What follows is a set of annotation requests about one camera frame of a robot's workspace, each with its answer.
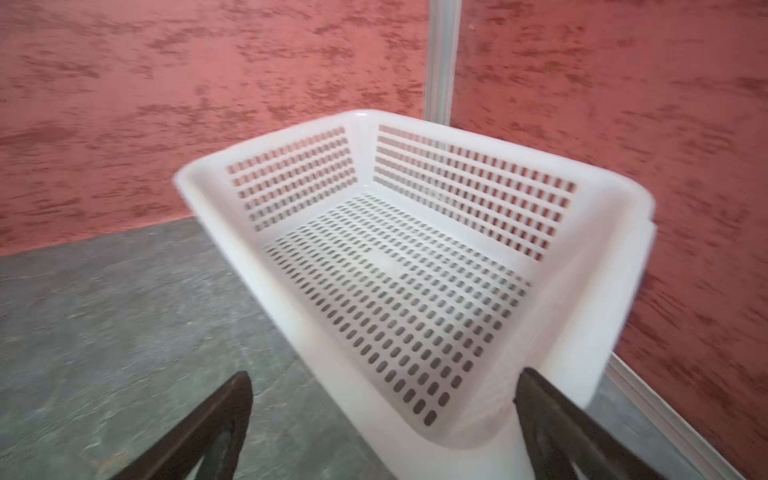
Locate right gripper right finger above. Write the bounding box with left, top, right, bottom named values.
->
left=514, top=367, right=663, bottom=479

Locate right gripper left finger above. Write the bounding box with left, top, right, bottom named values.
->
left=114, top=371, right=253, bottom=479

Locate white plastic basket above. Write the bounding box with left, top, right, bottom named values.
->
left=174, top=110, right=656, bottom=479

